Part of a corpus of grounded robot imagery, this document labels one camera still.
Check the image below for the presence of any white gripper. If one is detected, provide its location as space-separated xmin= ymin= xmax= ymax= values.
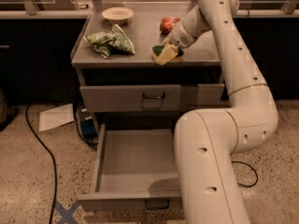
xmin=153 ymin=21 xmax=198 ymax=65

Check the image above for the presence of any green yellow sponge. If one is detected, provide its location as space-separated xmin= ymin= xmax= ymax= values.
xmin=151 ymin=46 xmax=184 ymax=65

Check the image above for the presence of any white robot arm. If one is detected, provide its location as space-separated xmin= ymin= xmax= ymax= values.
xmin=154 ymin=0 xmax=278 ymax=224

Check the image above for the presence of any grey metal drawer cabinet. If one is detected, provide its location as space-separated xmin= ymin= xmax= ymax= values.
xmin=72 ymin=4 xmax=227 ymax=130

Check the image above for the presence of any closed grey top drawer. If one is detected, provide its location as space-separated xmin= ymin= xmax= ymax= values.
xmin=80 ymin=83 xmax=224 ymax=112

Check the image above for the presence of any open grey middle drawer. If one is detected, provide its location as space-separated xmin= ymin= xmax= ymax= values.
xmin=78 ymin=124 xmax=182 ymax=212

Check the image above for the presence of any crushed orange soda can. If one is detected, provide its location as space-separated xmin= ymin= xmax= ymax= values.
xmin=160 ymin=17 xmax=180 ymax=35

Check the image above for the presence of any white bowl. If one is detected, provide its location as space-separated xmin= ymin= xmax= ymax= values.
xmin=102 ymin=7 xmax=134 ymax=25

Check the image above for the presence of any green chip bag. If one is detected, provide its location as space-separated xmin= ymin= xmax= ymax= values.
xmin=84 ymin=24 xmax=135 ymax=59

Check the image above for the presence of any blue power box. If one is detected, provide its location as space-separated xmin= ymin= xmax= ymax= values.
xmin=79 ymin=109 xmax=97 ymax=139

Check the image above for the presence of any white paper sheet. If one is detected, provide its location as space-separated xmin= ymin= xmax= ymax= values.
xmin=39 ymin=104 xmax=74 ymax=132

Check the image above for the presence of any blue tape cross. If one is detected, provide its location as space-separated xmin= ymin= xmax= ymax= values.
xmin=55 ymin=202 xmax=79 ymax=224

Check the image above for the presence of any black top drawer handle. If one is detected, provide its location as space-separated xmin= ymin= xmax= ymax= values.
xmin=142 ymin=92 xmax=165 ymax=100

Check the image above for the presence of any black drawer handle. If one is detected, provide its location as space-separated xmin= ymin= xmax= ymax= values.
xmin=144 ymin=199 xmax=170 ymax=210
xmin=142 ymin=92 xmax=165 ymax=100

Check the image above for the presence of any black cable right floor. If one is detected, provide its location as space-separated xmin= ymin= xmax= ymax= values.
xmin=231 ymin=161 xmax=259 ymax=189

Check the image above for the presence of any black cable floor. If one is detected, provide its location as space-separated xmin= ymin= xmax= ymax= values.
xmin=231 ymin=161 xmax=259 ymax=189
xmin=24 ymin=103 xmax=59 ymax=224

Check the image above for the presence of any black middle drawer handle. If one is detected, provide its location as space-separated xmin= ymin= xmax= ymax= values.
xmin=144 ymin=199 xmax=170 ymax=210

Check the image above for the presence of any black cable left floor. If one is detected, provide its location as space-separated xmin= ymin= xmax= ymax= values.
xmin=24 ymin=103 xmax=59 ymax=224

